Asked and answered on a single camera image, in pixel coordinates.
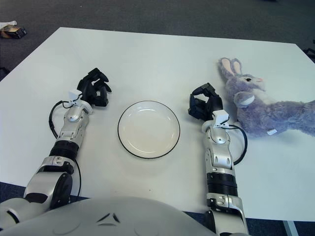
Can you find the black cardboard box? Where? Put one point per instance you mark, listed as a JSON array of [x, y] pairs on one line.
[[14, 32]]

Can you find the purple plush bunny doll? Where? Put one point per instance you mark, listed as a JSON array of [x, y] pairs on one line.
[[258, 108]]

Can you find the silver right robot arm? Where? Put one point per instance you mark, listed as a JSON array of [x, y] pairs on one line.
[[219, 147]]

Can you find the white plate with black rim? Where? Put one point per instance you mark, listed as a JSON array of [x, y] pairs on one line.
[[147, 130]]

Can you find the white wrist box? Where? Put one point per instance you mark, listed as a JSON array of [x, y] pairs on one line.
[[220, 118], [73, 94]]

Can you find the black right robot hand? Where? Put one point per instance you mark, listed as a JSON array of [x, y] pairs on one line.
[[214, 103]]

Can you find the white table leg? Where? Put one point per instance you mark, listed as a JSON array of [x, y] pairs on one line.
[[290, 228]]

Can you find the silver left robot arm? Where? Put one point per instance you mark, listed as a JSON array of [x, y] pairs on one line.
[[71, 118]]

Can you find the grey robot torso shell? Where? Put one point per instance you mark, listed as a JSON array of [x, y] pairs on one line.
[[110, 221]]

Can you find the black office chair base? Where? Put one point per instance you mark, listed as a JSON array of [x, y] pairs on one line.
[[311, 52]]

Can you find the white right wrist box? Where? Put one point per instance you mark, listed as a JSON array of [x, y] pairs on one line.
[[220, 118]]

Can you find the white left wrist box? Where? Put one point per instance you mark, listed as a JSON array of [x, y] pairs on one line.
[[73, 94]]

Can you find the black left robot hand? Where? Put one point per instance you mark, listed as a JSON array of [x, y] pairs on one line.
[[98, 97]]

